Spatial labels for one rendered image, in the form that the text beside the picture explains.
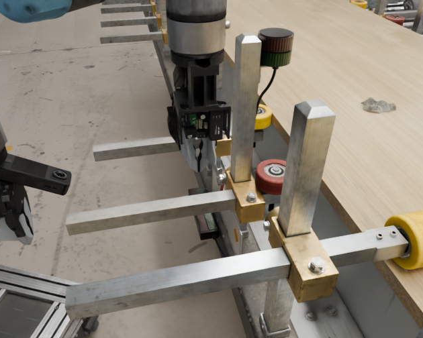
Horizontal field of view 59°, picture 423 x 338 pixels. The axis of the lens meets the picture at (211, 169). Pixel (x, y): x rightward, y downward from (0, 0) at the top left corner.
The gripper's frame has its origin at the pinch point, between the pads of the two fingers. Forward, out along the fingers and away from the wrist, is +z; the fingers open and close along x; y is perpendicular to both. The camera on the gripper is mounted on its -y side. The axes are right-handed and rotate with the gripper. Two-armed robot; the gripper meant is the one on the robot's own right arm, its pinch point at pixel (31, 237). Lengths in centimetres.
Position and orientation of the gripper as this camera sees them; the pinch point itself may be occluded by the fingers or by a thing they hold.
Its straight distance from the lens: 79.3
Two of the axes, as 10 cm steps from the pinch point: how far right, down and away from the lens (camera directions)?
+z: 0.0, 8.0, 6.0
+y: -9.7, 1.3, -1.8
